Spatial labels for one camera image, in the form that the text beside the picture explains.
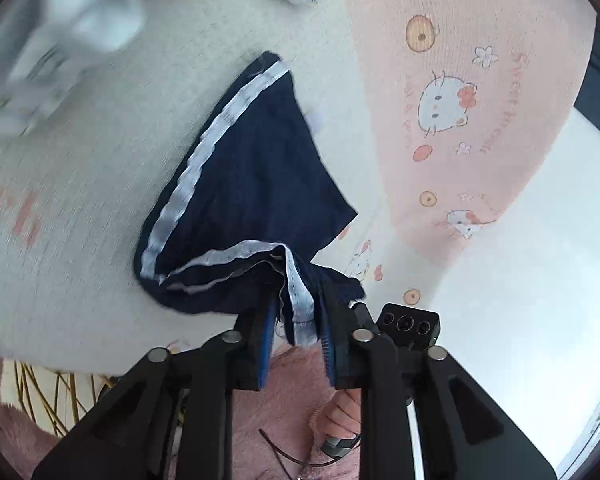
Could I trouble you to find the navy shorts with white stripes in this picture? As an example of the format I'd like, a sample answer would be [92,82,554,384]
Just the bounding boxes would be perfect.
[132,51,368,348]

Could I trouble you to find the pink cartoon cat printed blanket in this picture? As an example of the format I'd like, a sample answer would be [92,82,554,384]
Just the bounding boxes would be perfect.
[0,0,598,376]

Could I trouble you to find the black cable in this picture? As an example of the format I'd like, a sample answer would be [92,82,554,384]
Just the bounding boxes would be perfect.
[257,427,362,470]

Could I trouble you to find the pile of light clothes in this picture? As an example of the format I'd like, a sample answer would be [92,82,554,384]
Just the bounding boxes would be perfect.
[0,0,148,138]

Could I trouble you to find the gold wire stool frame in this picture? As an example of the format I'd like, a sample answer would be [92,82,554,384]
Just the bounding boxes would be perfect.
[12,362,117,437]

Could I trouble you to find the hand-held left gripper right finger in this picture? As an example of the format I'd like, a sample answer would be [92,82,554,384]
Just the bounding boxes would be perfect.
[317,280,558,480]

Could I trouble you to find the person's right hand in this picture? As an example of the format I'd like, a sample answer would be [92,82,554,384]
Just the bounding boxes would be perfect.
[310,389,363,439]

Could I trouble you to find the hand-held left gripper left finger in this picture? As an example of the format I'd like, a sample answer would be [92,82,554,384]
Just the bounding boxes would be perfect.
[32,300,278,480]

